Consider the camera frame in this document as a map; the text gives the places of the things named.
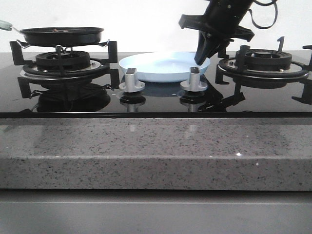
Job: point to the silver right stove knob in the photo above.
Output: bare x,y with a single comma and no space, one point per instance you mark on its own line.
193,83

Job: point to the black burner with support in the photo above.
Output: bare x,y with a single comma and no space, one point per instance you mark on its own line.
262,68
62,65

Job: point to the light blue plate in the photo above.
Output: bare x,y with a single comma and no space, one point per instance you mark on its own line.
163,67

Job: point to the right black burner with support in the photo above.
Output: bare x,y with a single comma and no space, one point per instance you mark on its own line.
262,68

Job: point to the black glass gas hob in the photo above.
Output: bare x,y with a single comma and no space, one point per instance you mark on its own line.
228,95

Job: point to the silver stove knob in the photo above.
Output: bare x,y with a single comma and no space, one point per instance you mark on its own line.
131,83
193,83

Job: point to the left black burner with support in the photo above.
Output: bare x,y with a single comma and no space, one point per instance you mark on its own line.
62,65

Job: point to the black frying pan mint handle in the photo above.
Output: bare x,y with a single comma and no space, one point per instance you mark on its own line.
64,36

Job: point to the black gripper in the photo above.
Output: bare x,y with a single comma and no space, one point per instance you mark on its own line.
219,23

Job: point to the silver left stove knob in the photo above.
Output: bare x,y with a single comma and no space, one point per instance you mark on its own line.
131,83

